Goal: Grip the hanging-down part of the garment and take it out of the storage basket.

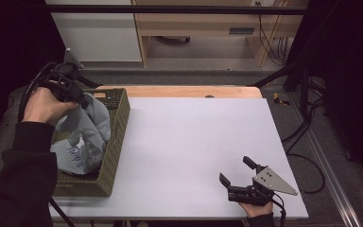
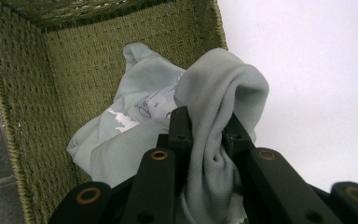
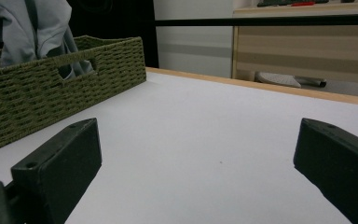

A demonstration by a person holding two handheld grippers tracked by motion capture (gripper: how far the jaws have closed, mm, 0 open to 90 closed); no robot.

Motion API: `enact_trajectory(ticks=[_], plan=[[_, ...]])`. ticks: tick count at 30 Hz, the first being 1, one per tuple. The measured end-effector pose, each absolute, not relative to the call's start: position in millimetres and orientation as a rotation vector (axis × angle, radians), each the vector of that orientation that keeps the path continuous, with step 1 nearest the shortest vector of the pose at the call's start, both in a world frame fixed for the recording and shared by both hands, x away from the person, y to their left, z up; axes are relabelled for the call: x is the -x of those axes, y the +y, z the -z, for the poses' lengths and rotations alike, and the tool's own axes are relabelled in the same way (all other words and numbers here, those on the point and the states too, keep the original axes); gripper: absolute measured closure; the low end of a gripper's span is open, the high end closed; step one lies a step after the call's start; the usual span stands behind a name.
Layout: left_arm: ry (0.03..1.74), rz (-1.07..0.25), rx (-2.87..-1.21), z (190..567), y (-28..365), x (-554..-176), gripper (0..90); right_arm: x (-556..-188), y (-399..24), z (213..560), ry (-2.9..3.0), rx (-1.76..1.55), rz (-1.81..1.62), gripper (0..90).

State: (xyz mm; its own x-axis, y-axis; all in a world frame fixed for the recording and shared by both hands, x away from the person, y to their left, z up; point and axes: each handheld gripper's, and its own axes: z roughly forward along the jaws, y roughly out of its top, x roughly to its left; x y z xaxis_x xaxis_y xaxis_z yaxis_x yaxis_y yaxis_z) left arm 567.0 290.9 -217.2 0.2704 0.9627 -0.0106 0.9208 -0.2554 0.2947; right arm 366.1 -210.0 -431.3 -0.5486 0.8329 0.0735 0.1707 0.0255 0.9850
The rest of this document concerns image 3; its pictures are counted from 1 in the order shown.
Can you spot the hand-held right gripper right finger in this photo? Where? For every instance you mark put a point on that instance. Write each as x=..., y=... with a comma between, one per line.
x=338, y=161

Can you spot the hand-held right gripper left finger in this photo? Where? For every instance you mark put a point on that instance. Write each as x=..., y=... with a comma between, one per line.
x=62, y=168

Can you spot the green woven basket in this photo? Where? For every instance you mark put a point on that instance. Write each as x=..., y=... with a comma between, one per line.
x=28, y=93

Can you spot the grey cloth garment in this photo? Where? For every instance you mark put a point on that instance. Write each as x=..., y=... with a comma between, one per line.
x=28, y=28

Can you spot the white stand foot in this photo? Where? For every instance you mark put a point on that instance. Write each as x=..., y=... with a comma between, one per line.
x=289, y=79

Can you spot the wooden cabinet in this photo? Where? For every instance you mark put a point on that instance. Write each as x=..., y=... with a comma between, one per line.
x=304, y=46

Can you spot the black metal bar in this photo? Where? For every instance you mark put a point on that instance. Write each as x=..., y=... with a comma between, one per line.
x=264, y=21

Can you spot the red tool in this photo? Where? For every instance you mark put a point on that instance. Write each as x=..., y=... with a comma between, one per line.
x=303, y=4

